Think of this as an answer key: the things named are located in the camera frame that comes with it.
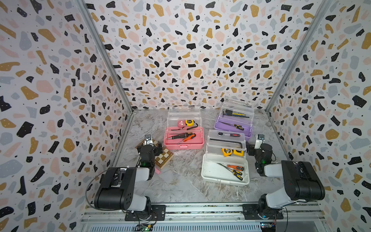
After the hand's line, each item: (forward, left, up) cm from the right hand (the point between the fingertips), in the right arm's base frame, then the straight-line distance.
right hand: (256, 142), depth 94 cm
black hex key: (-2, +19, +5) cm, 20 cm away
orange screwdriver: (+6, +44, -5) cm, 45 cm away
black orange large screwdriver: (+6, +48, -2) cm, 49 cm away
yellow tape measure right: (-10, +13, +3) cm, 16 cm away
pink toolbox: (+8, +48, +1) cm, 49 cm away
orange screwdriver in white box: (-16, +14, -5) cm, 22 cm away
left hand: (-3, +67, +4) cm, 67 cm away
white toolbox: (-13, +21, -2) cm, 25 cm away
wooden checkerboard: (-12, +60, -3) cm, 61 cm away
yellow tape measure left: (-10, +20, +1) cm, 23 cm away
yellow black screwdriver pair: (-19, +14, -6) cm, 24 cm away
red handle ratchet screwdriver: (+2, +23, +5) cm, 24 cm away
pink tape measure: (+12, +50, +4) cm, 51 cm away
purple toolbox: (+24, +10, +1) cm, 26 cm away
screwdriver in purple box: (+18, +8, -5) cm, 20 cm away
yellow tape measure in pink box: (+13, +44, +4) cm, 46 cm away
